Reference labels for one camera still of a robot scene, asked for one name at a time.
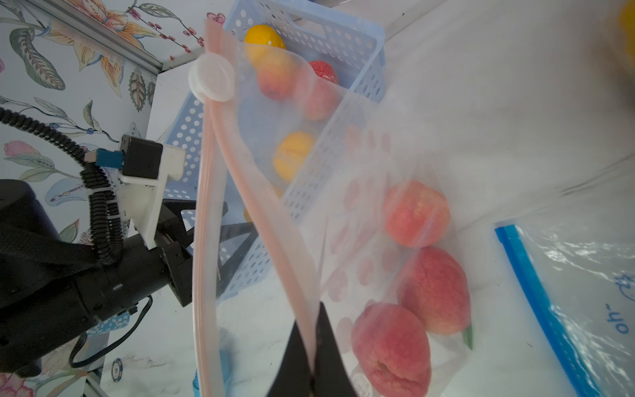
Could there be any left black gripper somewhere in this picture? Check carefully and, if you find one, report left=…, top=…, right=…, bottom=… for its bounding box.
left=75, top=199, right=258, bottom=323

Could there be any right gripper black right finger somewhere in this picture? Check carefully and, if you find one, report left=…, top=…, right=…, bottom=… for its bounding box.
left=312, top=303, right=357, bottom=397

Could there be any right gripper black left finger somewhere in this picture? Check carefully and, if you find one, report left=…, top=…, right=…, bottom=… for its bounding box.
left=266, top=324, right=313, bottom=397

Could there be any clear pink zip-top bag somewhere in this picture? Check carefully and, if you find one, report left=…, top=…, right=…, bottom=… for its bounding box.
left=189, top=22, right=472, bottom=396
left=606, top=0, right=634, bottom=74

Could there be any dark pink peach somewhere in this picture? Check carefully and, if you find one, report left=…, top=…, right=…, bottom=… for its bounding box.
left=397, top=246, right=471, bottom=335

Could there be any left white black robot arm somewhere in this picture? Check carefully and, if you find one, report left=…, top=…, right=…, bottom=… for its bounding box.
left=1, top=109, right=197, bottom=378

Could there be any yellow peach front centre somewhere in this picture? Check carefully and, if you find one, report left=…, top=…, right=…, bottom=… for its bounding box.
left=273, top=131, right=315, bottom=183

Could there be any yellow peach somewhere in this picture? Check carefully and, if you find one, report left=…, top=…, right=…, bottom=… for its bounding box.
left=244, top=25, right=286, bottom=67
left=273, top=131, right=315, bottom=183

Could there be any orange red peach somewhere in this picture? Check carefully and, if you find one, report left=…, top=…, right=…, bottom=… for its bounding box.
left=256, top=50, right=298, bottom=101

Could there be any pink peach centre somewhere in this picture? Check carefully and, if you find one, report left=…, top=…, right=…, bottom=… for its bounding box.
left=382, top=180, right=451, bottom=248

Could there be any yellow peach top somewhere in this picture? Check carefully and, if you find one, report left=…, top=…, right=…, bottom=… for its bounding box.
left=244, top=25, right=286, bottom=67

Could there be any clear blue zip-top bag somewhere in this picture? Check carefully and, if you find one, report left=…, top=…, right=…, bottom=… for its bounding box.
left=495, top=156, right=634, bottom=396

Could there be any light blue toy microphone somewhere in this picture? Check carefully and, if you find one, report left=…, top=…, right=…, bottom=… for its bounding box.
left=219, top=349, right=233, bottom=396

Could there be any single poker chip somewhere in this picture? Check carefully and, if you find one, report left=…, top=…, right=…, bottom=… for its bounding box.
left=111, top=358, right=123, bottom=383

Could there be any blue perforated plastic basket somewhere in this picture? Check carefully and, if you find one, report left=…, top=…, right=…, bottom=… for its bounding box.
left=164, top=1, right=386, bottom=302

